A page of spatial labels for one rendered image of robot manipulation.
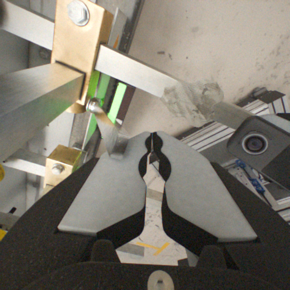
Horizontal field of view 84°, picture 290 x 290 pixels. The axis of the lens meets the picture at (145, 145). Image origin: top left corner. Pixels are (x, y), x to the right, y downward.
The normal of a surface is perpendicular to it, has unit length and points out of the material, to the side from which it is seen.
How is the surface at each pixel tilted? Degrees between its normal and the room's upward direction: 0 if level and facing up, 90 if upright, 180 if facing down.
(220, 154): 0
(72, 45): 0
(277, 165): 33
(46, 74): 90
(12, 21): 0
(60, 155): 90
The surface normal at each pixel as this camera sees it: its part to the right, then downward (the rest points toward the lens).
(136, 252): 0.39, -0.77
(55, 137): -0.03, 0.54
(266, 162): -0.52, 0.25
